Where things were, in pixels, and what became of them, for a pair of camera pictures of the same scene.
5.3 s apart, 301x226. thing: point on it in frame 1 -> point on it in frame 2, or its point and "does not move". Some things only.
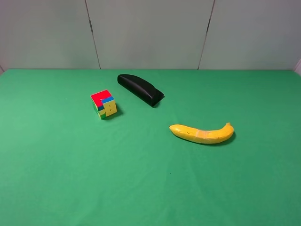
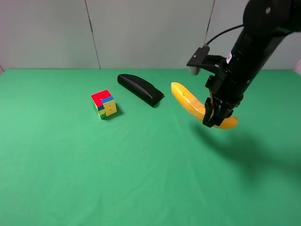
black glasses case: (144, 90) does not move
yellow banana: (203, 136) -> (198, 108)
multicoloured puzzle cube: (104, 103) does not move
